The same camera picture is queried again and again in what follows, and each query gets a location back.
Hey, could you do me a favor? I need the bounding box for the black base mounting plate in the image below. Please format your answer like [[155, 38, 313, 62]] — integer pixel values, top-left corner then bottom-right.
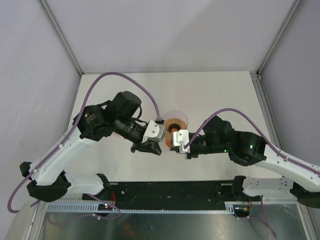
[[95, 180, 254, 210]]

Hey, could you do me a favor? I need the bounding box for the grey slotted cable duct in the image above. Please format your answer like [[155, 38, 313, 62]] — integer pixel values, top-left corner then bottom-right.
[[44, 202, 235, 214]]

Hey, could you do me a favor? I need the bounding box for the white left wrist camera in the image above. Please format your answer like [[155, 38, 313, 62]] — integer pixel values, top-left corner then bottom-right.
[[141, 120, 166, 143]]

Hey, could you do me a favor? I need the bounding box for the orange glass coffee carafe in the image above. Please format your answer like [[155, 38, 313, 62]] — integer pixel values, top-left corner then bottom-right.
[[168, 125, 180, 134]]

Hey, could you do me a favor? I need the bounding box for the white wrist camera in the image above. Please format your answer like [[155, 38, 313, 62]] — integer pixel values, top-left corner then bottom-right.
[[141, 120, 166, 143], [170, 129, 190, 154]]

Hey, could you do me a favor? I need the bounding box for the aluminium frame post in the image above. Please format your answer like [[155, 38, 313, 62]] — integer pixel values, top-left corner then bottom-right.
[[37, 0, 84, 76], [256, 0, 305, 76]]

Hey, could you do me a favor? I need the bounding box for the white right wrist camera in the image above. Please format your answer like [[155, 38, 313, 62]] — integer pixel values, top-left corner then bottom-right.
[[170, 129, 190, 154]]

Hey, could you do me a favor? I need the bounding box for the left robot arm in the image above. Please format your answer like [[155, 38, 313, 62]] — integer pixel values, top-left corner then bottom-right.
[[19, 91, 165, 203]]

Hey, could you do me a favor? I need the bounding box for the clear pink glass dripper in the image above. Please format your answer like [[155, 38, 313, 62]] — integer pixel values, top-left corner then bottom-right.
[[162, 110, 188, 132]]

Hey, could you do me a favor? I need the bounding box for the aluminium frame post left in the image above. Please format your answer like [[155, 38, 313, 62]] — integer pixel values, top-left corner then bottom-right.
[[37, 0, 84, 76]]

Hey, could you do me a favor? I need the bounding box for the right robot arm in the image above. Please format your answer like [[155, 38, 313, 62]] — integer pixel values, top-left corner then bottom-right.
[[166, 116, 320, 209]]

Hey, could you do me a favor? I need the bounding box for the aluminium side rail right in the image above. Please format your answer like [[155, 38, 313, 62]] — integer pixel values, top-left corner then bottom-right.
[[249, 71, 283, 149]]

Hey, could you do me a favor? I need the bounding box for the aluminium frame post right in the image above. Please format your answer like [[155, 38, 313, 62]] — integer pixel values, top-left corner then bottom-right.
[[256, 0, 305, 76]]

